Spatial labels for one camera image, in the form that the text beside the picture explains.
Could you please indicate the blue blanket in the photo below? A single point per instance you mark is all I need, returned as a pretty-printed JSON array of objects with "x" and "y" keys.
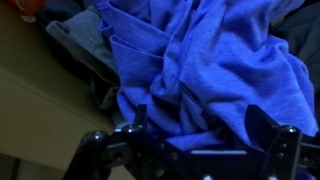
[{"x": 198, "y": 64}]

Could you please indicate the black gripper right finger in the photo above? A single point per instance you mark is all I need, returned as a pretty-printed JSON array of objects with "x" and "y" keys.
[{"x": 281, "y": 152}]

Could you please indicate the grey garment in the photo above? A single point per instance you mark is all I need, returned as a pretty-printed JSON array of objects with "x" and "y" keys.
[{"x": 81, "y": 37}]

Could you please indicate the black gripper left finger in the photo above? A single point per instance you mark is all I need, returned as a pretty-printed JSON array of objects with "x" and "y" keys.
[{"x": 131, "y": 147}]

